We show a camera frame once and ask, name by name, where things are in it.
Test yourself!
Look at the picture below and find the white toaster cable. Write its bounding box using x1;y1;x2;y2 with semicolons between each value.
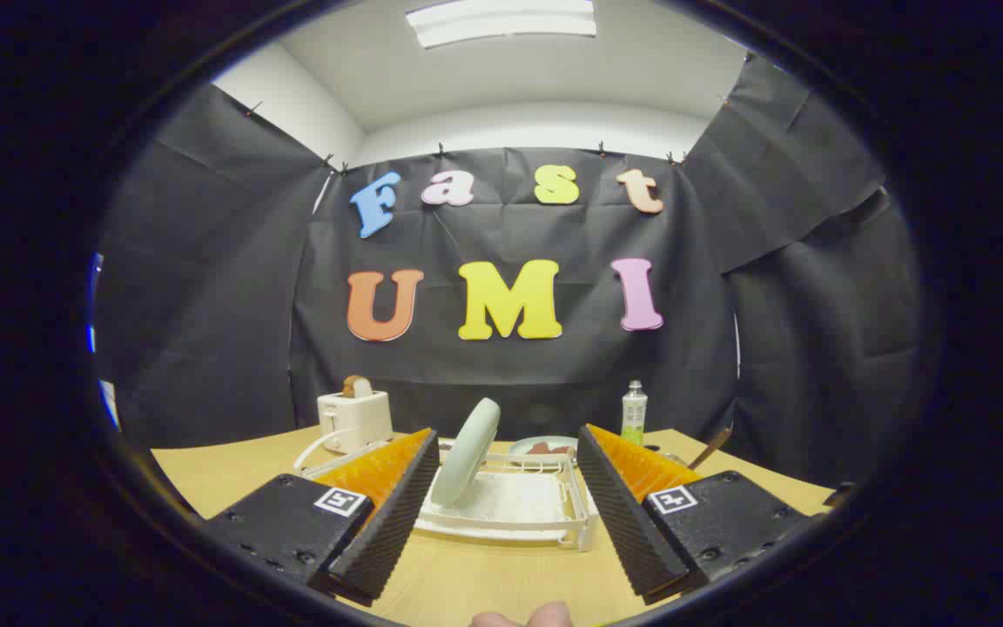
293;428;356;471

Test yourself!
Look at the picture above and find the blue lit screen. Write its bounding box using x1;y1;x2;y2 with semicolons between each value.
87;253;104;354

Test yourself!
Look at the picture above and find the brown handled metal spoon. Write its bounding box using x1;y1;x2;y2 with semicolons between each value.
687;427;733;471

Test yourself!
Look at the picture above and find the white object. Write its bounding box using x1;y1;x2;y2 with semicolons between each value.
98;379;122;432

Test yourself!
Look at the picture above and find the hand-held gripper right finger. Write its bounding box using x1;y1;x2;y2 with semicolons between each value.
576;423;818;606

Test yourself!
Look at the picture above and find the green and white bottle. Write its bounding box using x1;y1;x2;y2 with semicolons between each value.
622;380;649;447

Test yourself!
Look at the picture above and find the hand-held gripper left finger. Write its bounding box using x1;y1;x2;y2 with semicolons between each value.
199;427;441;608

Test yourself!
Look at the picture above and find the white dish rack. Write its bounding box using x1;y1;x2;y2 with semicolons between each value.
297;435;600;552

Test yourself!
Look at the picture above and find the small light green plate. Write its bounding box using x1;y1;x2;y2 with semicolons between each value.
510;435;579;456

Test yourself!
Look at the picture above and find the white toaster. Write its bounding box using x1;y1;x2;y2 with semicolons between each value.
317;390;394;455

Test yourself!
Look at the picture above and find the ceiling light panel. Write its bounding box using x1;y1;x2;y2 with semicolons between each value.
406;0;598;49

